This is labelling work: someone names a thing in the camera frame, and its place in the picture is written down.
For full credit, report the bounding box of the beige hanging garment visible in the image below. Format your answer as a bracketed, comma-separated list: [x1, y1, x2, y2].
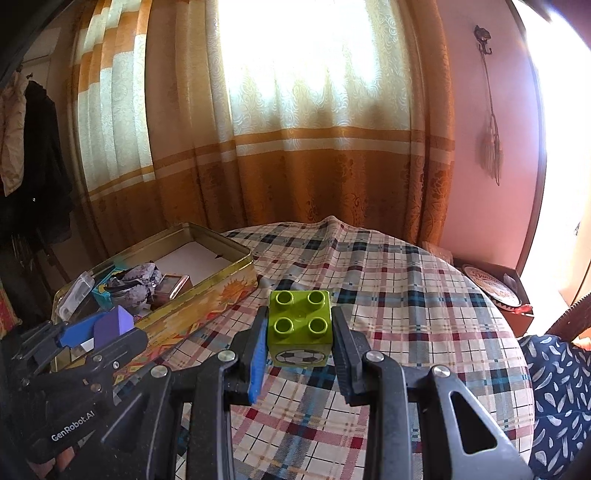
[0, 71, 28, 197]

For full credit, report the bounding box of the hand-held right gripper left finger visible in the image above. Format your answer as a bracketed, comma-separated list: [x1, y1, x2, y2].
[104, 305, 271, 480]

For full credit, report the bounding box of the brown chocolate bar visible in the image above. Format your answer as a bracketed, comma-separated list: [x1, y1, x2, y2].
[154, 273, 192, 305]

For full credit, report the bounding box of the blue feather print cushion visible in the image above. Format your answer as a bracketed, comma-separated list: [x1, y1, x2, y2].
[517, 333, 591, 480]

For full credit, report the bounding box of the orange and cream curtain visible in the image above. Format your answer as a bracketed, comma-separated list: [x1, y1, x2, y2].
[69, 0, 458, 259]

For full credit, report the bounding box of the green building block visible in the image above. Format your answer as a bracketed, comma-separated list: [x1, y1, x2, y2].
[269, 289, 334, 367]

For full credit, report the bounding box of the purple toy block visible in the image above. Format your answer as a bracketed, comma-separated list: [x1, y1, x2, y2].
[69, 305, 134, 358]

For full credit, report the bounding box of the clear plastic box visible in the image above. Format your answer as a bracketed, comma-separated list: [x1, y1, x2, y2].
[58, 271, 95, 319]

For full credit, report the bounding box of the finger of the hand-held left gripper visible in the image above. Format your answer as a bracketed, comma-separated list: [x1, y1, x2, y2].
[9, 313, 110, 366]
[22, 329, 149, 392]

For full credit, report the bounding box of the brown cardboard box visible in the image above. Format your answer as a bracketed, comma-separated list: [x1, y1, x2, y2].
[450, 258, 534, 340]

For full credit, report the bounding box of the metal wall hook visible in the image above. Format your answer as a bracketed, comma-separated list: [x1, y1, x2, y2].
[473, 25, 492, 58]

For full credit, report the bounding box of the round decorated tin lid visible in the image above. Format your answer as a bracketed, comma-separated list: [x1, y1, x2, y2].
[462, 263, 525, 308]

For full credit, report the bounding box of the gold metal tin box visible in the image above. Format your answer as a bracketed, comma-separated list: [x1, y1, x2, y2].
[52, 222, 258, 374]

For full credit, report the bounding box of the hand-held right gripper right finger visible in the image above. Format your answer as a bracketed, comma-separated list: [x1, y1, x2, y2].
[332, 305, 532, 480]

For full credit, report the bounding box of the grey glittery hair clip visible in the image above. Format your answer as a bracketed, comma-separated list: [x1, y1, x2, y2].
[104, 261, 164, 315]

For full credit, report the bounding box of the hanging tassel cord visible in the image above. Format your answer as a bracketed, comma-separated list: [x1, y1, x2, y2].
[475, 55, 504, 188]

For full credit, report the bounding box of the dark hanging jacket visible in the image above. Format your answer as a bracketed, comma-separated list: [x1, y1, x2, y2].
[23, 80, 75, 241]

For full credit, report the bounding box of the white paper liner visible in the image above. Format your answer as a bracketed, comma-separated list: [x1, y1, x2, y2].
[154, 242, 238, 287]

